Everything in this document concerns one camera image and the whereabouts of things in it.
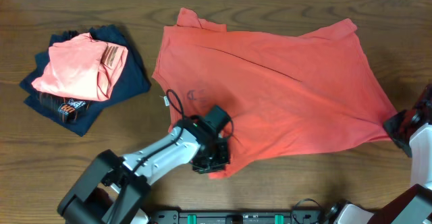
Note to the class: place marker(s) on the red-orange t-shirt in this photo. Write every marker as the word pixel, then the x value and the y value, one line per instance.
pixel 286 95

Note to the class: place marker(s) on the folded light pink shirt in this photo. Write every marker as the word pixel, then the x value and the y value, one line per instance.
pixel 82 68

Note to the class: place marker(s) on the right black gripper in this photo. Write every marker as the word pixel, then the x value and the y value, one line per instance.
pixel 392 124

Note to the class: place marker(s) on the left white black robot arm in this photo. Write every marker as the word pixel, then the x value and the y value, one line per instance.
pixel 112 188

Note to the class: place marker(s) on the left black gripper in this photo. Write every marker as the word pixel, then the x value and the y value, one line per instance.
pixel 212 161

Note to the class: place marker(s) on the folded navy blue shirt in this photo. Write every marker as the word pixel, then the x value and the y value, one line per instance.
pixel 132 82

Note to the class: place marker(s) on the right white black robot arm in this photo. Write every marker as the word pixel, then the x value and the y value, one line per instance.
pixel 411 207

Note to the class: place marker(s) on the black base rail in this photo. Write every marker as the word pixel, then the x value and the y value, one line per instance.
pixel 306 211

